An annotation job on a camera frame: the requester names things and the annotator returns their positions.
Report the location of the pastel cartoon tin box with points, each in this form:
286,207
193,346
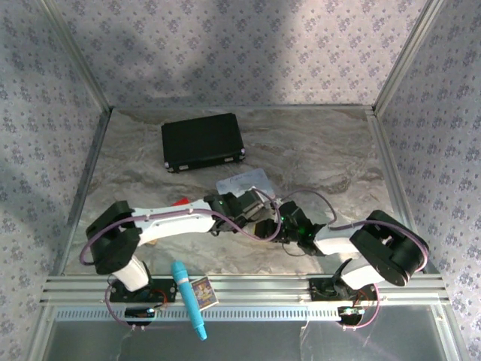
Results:
244,180

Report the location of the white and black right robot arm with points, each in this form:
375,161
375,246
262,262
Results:
387,248

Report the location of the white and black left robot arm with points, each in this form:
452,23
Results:
173,223

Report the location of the red and white small toy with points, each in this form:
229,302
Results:
182,202

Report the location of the black hard case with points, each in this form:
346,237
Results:
201,141

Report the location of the small colourful card box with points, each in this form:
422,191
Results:
204,293

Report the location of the black right electronics module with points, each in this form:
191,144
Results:
351,314

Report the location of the black electronics module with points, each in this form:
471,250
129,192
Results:
351,314
139,314

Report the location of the cyan marker pen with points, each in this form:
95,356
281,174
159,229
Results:
186,293

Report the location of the grey metal panel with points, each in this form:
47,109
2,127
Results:
244,342

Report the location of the black left electronics module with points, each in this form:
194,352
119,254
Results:
139,314

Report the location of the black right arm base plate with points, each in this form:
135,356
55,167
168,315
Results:
323,289

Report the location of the aluminium frame rail beam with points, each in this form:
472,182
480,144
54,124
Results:
263,289

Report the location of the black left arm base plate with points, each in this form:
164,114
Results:
165,289

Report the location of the aluminium side rail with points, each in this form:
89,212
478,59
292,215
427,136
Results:
84,180
394,180

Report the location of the aluminium frame post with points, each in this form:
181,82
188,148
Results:
406,56
75,56

